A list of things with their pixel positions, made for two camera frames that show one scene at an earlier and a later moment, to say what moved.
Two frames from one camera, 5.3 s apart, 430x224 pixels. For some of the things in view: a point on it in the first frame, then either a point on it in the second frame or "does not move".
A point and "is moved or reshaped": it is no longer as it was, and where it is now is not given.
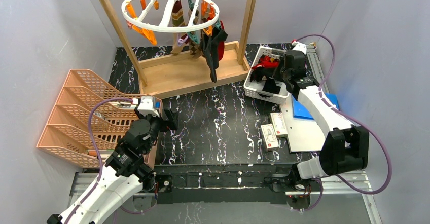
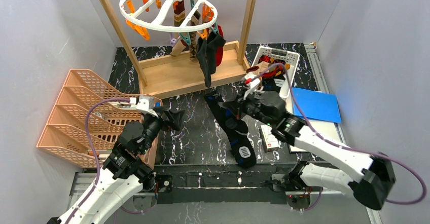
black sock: [218, 36] is moved or reshaped
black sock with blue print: [270, 87] → [244, 150]
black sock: [205, 41] → [202, 57]
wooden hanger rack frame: [190, 70] does not move
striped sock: [177, 14] does not move
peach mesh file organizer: [86, 122] does not move
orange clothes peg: [149, 34] is moved or reshaped
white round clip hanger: [138, 23] is moved or reshaped
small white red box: [270, 137] does not move
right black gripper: [280, 73] → [242, 104]
